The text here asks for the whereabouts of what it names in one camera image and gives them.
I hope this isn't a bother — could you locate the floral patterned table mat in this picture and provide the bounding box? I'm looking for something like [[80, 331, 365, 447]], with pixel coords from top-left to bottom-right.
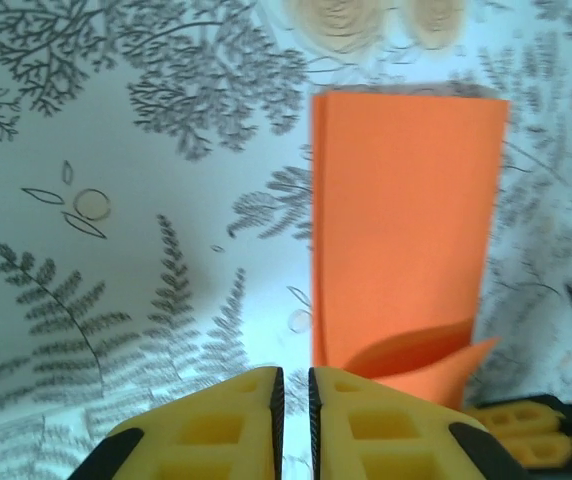
[[0, 0, 572, 480]]

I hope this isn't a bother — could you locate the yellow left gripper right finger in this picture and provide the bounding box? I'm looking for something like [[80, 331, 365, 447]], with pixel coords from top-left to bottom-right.
[[308, 367, 532, 480]]

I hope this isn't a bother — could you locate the orange paper sheet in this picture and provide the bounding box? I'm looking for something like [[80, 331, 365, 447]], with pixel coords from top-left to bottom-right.
[[310, 91, 511, 412]]

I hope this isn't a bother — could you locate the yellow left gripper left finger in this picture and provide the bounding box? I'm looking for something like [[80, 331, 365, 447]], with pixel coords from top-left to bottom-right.
[[73, 366, 285, 480]]

